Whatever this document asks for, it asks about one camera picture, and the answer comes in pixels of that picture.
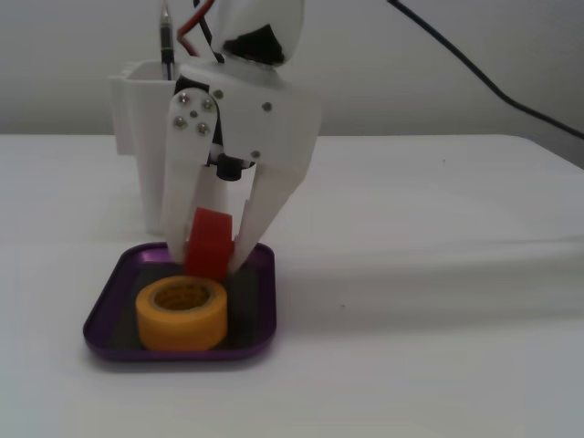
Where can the white plastic box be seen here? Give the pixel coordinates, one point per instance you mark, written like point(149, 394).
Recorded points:
point(137, 137)

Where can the clear black ballpoint pen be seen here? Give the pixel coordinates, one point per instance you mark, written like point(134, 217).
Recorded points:
point(167, 50)

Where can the purple metal tray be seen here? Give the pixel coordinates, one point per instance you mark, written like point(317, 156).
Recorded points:
point(114, 315)

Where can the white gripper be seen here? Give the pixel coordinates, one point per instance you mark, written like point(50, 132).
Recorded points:
point(269, 123)

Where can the red cube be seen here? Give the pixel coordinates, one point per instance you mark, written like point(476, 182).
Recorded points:
point(210, 244)

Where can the yellow masking tape roll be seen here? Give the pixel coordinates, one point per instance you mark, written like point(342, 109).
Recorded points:
point(182, 326)

